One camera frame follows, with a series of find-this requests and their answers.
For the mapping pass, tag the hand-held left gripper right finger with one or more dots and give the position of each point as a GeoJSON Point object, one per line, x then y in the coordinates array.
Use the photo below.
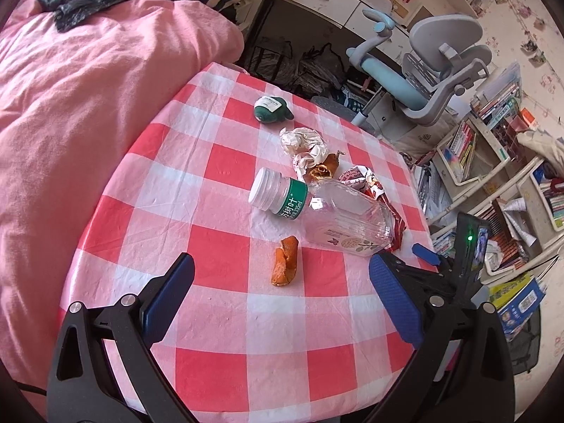
{"type": "Point", "coordinates": [394, 299]}

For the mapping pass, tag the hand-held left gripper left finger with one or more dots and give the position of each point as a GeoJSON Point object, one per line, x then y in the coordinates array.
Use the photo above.
{"type": "Point", "coordinates": [169, 299]}

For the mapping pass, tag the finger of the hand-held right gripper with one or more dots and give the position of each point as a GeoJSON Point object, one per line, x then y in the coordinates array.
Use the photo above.
{"type": "Point", "coordinates": [425, 253]}
{"type": "Point", "coordinates": [434, 282]}

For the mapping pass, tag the clear plastic bottle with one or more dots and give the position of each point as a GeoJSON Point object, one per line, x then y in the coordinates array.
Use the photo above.
{"type": "Point", "coordinates": [335, 211]}

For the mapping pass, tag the orange peel piece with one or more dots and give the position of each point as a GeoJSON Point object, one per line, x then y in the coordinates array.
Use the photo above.
{"type": "Point", "coordinates": [284, 264]}

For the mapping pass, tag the row of thin workbooks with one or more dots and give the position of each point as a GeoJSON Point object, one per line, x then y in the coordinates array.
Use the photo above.
{"type": "Point", "coordinates": [445, 240]}

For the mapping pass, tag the crumpled paper in shelf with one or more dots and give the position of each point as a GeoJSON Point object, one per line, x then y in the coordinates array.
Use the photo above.
{"type": "Point", "coordinates": [492, 253]}

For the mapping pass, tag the row of brown orange books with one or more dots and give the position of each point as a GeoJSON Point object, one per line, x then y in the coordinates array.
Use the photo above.
{"type": "Point", "coordinates": [509, 249]}

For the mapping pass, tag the rolled paper cone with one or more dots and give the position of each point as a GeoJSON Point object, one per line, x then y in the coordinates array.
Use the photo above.
{"type": "Point", "coordinates": [520, 220]}

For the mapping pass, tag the stack of papers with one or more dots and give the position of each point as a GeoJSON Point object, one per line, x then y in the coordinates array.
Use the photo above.
{"type": "Point", "coordinates": [434, 189]}

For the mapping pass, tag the yellow blue printed box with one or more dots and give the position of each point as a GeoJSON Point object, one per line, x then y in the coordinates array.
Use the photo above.
{"type": "Point", "coordinates": [515, 299]}

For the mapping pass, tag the white bookshelf rack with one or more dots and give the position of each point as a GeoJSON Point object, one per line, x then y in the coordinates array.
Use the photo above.
{"type": "Point", "coordinates": [460, 181]}

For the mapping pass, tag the red cartoon snack wrapper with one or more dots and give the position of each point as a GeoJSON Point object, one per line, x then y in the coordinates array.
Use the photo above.
{"type": "Point", "coordinates": [374, 189]}

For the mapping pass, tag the row of colourful books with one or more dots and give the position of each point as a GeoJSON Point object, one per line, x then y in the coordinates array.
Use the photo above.
{"type": "Point", "coordinates": [462, 145]}

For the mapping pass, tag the black mesh basket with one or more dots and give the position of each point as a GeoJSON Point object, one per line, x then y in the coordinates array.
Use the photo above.
{"type": "Point", "coordinates": [524, 348]}

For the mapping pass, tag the white tote bag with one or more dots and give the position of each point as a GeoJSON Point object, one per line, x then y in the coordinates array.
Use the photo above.
{"type": "Point", "coordinates": [423, 139]}

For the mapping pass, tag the red white checked tablecloth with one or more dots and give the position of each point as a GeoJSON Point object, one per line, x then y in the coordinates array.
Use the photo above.
{"type": "Point", "coordinates": [220, 185]}

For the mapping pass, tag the hanging beige canvas bag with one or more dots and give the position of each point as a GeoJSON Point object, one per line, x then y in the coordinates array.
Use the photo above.
{"type": "Point", "coordinates": [542, 145]}

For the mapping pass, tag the brown pear core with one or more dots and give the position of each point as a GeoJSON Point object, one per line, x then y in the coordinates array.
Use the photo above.
{"type": "Point", "coordinates": [319, 169]}

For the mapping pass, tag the white drawer cabinet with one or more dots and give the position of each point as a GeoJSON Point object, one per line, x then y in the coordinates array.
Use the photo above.
{"type": "Point", "coordinates": [387, 119]}

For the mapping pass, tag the tall standing workbooks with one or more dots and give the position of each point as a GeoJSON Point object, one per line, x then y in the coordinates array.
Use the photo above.
{"type": "Point", "coordinates": [498, 101]}

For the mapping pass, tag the crumpled white paper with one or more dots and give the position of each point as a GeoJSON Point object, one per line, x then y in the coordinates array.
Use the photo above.
{"type": "Point", "coordinates": [304, 141]}

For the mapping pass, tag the grey blue office chair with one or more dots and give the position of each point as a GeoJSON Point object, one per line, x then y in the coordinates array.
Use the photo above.
{"type": "Point", "coordinates": [432, 53]}

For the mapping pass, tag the green plush toy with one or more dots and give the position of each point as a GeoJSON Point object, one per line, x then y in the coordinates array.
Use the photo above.
{"type": "Point", "coordinates": [268, 110]}

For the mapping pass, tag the clear plastic bag of papers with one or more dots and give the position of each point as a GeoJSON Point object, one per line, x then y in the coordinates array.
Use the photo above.
{"type": "Point", "coordinates": [317, 70]}

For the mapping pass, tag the pink blanket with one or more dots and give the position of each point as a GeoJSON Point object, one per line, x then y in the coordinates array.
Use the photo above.
{"type": "Point", "coordinates": [88, 97]}

